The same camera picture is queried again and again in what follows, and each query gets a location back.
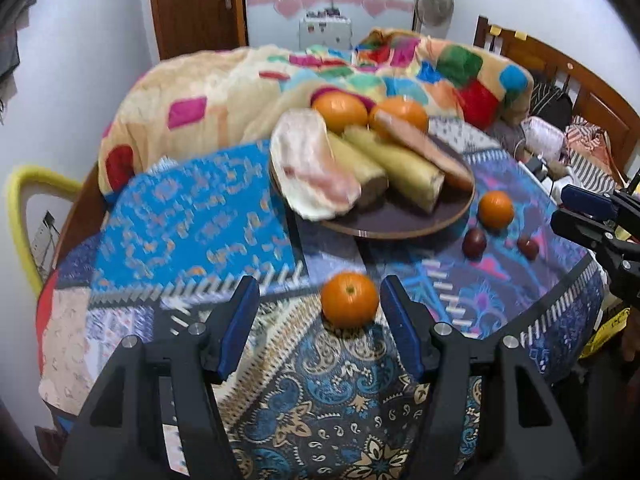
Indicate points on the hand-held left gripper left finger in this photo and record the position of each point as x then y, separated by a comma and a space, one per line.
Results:
240, 325

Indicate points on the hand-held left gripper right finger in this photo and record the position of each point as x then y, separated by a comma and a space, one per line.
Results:
400, 325

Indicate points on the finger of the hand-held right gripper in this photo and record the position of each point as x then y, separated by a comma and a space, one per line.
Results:
580, 225
585, 199

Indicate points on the orange with green stem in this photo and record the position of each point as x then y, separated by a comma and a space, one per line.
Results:
349, 299

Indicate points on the purple round plate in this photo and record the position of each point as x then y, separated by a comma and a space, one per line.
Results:
400, 220

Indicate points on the pink seashell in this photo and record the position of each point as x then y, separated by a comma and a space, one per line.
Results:
312, 165

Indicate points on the large orange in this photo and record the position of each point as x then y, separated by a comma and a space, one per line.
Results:
340, 110
400, 112

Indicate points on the striped cloth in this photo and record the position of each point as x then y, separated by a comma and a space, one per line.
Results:
592, 160

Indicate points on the dark red plum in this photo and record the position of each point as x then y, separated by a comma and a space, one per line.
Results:
474, 243
527, 248

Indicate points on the white pink cloth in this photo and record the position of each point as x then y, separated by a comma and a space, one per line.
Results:
545, 135

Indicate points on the small orange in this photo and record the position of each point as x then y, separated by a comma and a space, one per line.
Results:
496, 209

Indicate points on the black bag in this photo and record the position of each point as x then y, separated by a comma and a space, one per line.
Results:
550, 105

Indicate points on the blue patterned tablecloth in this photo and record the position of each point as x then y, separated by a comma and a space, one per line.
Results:
200, 230

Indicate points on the wooden bed headboard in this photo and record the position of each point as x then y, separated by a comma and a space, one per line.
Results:
600, 95

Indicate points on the white black patterned pillow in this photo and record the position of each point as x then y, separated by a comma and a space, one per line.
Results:
460, 132

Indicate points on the colourful patchwork blanket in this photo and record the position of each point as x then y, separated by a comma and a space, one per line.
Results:
200, 90

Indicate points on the yellow foam tube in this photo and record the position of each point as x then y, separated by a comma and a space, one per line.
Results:
20, 220

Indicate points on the standing electric fan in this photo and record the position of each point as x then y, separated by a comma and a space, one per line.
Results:
435, 2

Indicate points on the white case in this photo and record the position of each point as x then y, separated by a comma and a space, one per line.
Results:
324, 32

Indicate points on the brown wooden door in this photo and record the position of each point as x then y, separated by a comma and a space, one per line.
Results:
195, 5

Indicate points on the dark hanging clothes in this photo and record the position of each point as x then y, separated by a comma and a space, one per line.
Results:
7, 60

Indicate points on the white wall socket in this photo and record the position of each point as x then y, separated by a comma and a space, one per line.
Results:
45, 232

